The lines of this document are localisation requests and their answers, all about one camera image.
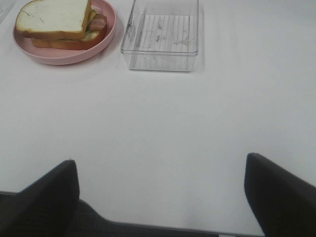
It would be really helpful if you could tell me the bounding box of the pink round plate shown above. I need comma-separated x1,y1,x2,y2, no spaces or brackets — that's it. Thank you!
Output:
12,0,118,65

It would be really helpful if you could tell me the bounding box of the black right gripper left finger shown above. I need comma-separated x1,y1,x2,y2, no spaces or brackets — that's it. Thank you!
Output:
0,160,79,237

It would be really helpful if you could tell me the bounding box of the clear plastic box right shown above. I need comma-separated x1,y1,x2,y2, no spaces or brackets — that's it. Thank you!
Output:
120,0,199,72

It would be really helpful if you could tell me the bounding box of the yellow cheese slice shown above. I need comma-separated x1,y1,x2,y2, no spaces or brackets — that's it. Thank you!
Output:
86,8,97,32

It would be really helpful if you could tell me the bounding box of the bread slice from box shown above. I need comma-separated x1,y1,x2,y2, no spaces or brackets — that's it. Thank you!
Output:
31,26,107,50

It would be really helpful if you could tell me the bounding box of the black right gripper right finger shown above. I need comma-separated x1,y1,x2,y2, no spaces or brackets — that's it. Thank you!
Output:
244,153,316,237

